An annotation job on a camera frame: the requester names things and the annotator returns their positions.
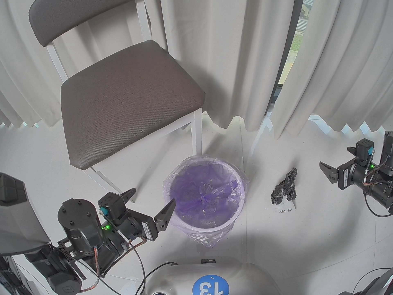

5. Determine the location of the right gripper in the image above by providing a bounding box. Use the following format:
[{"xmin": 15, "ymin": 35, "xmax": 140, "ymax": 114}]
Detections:
[{"xmin": 319, "ymin": 162, "xmax": 381, "ymax": 193}]

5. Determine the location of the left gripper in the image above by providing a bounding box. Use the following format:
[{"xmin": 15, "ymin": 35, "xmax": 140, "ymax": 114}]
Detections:
[{"xmin": 104, "ymin": 188, "xmax": 177, "ymax": 243}]

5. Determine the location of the black plastic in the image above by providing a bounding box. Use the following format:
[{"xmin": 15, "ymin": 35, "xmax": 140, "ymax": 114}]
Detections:
[{"xmin": 270, "ymin": 167, "xmax": 298, "ymax": 205}]

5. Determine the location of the clear printed wrapper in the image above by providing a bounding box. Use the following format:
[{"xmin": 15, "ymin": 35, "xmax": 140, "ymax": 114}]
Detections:
[{"xmin": 278, "ymin": 195, "xmax": 298, "ymax": 214}]

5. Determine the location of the purple plastic bag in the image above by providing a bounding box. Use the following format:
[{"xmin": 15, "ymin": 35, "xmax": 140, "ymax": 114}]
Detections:
[{"xmin": 163, "ymin": 155, "xmax": 250, "ymax": 248}]

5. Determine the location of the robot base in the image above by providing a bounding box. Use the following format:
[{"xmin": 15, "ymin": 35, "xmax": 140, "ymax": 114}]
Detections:
[{"xmin": 121, "ymin": 255, "xmax": 278, "ymax": 295}]

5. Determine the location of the white trash bin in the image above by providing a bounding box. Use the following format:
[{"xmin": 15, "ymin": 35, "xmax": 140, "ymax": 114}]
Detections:
[{"xmin": 166, "ymin": 156, "xmax": 246, "ymax": 242}]

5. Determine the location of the grey padded white-legged chair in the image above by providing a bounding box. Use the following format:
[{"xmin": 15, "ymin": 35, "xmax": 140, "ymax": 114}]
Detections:
[{"xmin": 28, "ymin": 0, "xmax": 206, "ymax": 207}]

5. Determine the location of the white curtain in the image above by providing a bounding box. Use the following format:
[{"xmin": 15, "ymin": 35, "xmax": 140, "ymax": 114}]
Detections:
[
  {"xmin": 0, "ymin": 0, "xmax": 300, "ymax": 134},
  {"xmin": 270, "ymin": 0, "xmax": 393, "ymax": 141}
]

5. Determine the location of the window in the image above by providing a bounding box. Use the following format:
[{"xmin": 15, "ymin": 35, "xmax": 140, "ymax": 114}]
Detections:
[{"xmin": 268, "ymin": 0, "xmax": 315, "ymax": 117}]

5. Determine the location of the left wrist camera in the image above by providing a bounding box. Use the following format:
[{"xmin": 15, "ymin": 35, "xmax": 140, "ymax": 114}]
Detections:
[{"xmin": 98, "ymin": 194, "xmax": 129, "ymax": 227}]

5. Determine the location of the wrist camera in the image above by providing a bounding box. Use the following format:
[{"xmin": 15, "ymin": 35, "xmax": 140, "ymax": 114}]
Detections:
[
  {"xmin": 347, "ymin": 138, "xmax": 376, "ymax": 167},
  {"xmin": 98, "ymin": 194, "xmax": 129, "ymax": 227}
]

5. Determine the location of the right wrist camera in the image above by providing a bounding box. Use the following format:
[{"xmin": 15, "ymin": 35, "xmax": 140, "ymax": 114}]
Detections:
[{"xmin": 347, "ymin": 138, "xmax": 376, "ymax": 167}]

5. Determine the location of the black cable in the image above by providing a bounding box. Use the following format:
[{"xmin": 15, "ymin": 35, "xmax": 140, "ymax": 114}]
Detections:
[
  {"xmin": 364, "ymin": 192, "xmax": 393, "ymax": 218},
  {"xmin": 143, "ymin": 261, "xmax": 179, "ymax": 295},
  {"xmin": 92, "ymin": 243, "xmax": 146, "ymax": 294}
]

